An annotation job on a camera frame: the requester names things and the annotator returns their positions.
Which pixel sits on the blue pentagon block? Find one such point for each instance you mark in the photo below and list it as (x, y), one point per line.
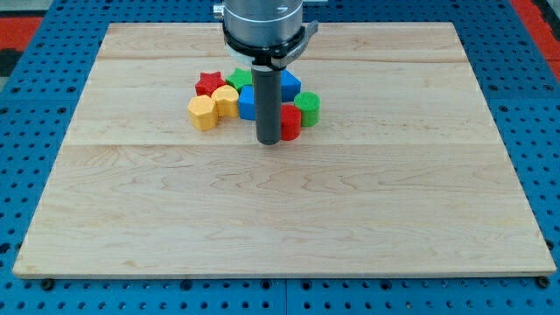
(290, 86)

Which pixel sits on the green cylinder block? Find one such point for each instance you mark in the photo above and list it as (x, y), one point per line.
(309, 105)

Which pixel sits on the yellow heart block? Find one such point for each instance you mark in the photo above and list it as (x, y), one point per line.
(226, 99)

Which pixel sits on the yellow hexagon block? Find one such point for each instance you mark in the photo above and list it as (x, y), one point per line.
(203, 113)

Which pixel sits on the red star block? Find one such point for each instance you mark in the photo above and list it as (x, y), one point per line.
(208, 83)

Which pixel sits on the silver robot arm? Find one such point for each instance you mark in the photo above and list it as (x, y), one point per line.
(266, 35)

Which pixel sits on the red cylinder block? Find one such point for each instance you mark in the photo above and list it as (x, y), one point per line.
(290, 122)

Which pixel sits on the wooden board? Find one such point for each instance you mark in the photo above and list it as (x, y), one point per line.
(405, 175)

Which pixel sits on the blue cube block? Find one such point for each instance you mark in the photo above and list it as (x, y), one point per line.
(246, 103)

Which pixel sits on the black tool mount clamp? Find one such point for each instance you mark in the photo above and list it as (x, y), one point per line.
(276, 57)

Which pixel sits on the green star block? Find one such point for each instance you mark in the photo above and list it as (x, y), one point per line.
(239, 79)

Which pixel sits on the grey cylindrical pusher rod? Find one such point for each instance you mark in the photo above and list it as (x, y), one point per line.
(268, 99)

